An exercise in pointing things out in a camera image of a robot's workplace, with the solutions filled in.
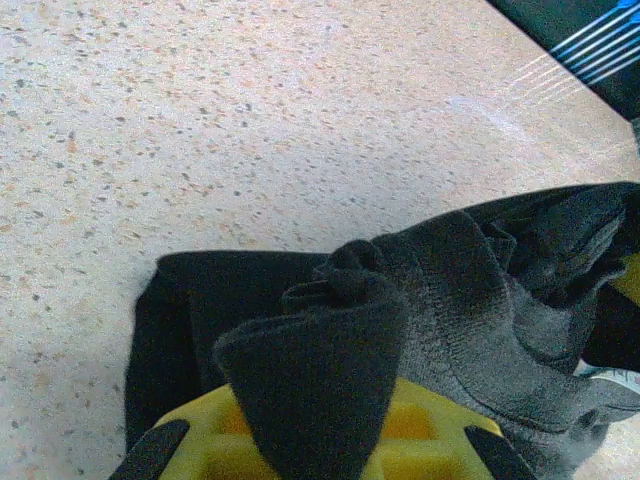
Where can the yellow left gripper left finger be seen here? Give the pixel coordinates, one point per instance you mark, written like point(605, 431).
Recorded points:
point(210, 440)

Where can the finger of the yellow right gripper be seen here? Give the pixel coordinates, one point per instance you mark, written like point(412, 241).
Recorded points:
point(631, 280)

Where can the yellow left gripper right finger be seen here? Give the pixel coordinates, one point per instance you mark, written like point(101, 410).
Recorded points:
point(435, 440)

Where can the black t-shirt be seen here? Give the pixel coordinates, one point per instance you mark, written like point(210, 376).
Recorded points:
point(310, 390)

